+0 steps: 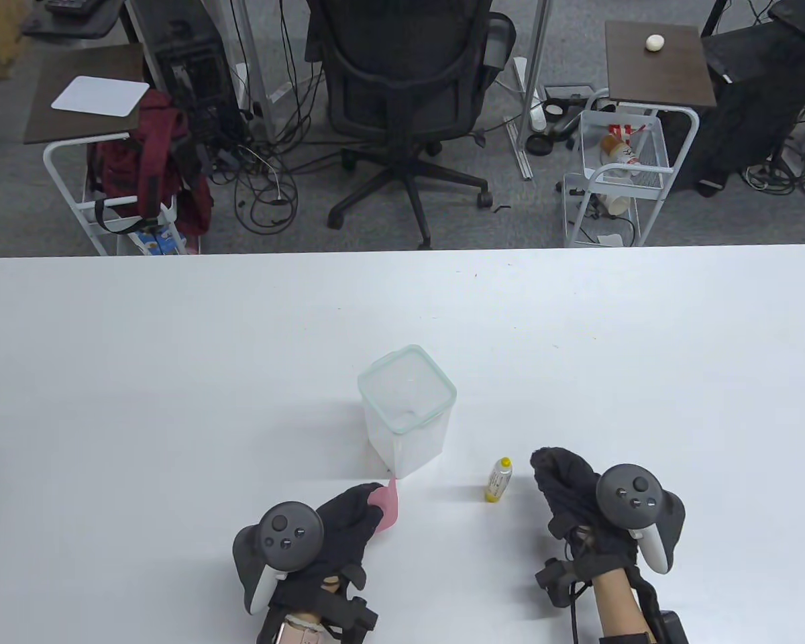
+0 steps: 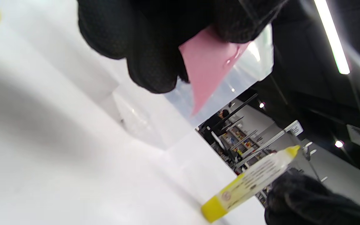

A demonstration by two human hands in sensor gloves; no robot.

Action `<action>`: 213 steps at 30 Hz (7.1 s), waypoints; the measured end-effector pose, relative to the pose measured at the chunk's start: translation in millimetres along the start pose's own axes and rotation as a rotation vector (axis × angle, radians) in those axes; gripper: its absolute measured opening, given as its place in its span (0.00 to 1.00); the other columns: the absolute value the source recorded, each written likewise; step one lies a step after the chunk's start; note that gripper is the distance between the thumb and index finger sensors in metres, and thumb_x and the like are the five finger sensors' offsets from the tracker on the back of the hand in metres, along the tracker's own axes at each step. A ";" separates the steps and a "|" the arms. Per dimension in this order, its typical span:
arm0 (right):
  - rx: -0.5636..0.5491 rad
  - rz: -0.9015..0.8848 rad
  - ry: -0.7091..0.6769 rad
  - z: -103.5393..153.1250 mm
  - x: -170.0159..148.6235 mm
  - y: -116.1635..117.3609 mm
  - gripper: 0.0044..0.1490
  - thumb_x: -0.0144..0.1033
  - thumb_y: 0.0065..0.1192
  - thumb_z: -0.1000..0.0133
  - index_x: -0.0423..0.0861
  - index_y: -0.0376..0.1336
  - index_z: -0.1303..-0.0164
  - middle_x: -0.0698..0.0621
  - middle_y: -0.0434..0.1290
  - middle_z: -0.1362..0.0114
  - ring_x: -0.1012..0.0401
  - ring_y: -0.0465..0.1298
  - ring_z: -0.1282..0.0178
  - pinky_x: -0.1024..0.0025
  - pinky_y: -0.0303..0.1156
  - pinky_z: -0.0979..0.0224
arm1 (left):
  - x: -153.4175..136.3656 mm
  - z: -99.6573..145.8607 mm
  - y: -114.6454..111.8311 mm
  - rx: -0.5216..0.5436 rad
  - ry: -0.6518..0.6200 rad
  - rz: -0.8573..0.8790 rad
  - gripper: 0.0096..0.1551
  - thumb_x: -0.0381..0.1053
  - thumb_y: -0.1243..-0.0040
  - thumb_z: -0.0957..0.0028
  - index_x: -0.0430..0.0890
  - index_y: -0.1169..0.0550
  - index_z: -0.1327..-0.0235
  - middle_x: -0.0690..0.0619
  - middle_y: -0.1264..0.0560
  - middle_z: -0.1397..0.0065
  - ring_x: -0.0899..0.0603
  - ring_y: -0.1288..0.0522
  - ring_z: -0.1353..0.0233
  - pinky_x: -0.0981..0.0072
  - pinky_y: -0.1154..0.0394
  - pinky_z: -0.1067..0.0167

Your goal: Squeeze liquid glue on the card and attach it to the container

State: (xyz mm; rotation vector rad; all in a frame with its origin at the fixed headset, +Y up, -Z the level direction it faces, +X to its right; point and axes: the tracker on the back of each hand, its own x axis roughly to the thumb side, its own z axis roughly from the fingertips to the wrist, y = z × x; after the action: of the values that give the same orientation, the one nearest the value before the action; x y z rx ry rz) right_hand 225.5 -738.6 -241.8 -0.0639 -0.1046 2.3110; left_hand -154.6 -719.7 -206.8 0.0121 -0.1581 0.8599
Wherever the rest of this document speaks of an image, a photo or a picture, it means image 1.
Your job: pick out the person's right hand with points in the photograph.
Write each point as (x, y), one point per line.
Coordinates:
(567, 483)

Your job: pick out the person's left hand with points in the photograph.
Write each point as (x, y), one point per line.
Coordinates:
(349, 530)

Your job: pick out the pink paper card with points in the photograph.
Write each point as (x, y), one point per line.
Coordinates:
(388, 506)

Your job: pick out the yellow liquid glue bottle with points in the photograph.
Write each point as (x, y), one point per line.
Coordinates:
(498, 481)

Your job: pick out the clear plastic container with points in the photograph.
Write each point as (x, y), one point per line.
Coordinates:
(409, 402)

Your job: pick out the person's left forearm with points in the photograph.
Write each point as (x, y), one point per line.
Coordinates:
(268, 634)

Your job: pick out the dark grey tracking controller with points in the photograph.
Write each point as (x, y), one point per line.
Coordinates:
(285, 530)
(630, 496)

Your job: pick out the pink smartwatch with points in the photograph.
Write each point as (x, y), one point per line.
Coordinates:
(298, 629)

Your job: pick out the paper cup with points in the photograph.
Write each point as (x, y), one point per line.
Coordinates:
(614, 203)

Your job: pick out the orange bottle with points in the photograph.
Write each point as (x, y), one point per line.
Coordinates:
(618, 151)

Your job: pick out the black round lid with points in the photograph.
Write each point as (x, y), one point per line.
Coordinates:
(539, 145)

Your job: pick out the blue printed box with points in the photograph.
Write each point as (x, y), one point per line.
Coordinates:
(154, 241)

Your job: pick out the red white packet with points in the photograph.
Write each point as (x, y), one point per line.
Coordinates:
(620, 129)

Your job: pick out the white power strip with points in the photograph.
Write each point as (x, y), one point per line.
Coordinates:
(535, 107)

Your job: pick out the red backpack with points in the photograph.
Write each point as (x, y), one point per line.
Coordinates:
(154, 154)

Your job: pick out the black draped cloth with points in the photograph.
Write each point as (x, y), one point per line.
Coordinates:
(758, 87)

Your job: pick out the black mesh office chair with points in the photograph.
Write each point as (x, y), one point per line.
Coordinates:
(402, 67)

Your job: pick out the small white round object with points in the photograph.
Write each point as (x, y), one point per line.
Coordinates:
(655, 43)

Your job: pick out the black computer tower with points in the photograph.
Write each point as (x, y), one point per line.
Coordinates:
(194, 74)

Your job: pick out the white flat pad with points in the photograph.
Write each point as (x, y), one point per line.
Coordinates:
(100, 95)

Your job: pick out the white cart with brown top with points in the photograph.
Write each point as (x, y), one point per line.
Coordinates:
(74, 74)

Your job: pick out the black desk tray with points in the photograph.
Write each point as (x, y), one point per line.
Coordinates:
(74, 25)

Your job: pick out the black keyboard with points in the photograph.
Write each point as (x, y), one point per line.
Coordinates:
(74, 5)

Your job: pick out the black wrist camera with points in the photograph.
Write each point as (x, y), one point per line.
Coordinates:
(557, 582)
(352, 617)

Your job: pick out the aluminium frame post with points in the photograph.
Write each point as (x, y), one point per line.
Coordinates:
(542, 40)

